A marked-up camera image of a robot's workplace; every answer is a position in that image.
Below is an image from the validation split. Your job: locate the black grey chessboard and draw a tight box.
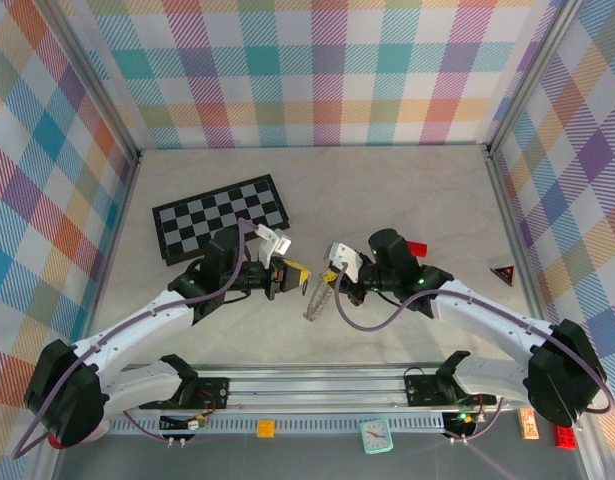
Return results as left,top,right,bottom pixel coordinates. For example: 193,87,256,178
151,173,292,267

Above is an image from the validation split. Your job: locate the black red triangle sign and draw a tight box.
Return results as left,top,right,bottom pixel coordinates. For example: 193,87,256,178
489,259,516,287

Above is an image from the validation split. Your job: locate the teal alarm clock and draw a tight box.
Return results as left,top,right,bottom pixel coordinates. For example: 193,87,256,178
359,418,394,455

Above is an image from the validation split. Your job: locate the small black controller board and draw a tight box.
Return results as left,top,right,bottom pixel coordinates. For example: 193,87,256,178
159,413,209,434
444,410,478,437

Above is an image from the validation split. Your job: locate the large red toy brick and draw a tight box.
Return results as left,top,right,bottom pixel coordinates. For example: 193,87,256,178
552,425,578,448

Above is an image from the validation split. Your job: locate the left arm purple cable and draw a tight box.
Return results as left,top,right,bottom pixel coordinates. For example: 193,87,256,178
10,218,253,460

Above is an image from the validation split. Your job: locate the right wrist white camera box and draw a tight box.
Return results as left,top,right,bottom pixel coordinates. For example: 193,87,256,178
325,242,363,284

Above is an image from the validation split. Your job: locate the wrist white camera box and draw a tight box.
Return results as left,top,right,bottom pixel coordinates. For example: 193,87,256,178
325,242,363,284
255,224,293,261

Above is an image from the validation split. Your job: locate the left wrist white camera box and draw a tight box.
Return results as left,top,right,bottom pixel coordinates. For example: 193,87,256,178
255,224,293,261

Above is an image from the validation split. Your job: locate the aluminium mounting rail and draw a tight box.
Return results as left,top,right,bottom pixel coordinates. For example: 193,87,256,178
45,364,594,417

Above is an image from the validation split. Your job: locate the aluminium table side rail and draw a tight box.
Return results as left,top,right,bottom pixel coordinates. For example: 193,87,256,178
74,149,142,351
484,147,543,314

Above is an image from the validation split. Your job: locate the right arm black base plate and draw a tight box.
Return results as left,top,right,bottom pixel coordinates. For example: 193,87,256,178
404,372,498,407

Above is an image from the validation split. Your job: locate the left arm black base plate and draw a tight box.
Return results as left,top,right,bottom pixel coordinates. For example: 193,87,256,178
138,377,231,411

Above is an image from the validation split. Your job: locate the grey slotted cable duct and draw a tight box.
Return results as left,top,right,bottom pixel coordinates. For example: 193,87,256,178
106,415,448,435

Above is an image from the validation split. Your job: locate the aluminium frame post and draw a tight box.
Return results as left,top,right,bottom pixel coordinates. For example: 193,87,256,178
49,0,142,164
485,0,586,159

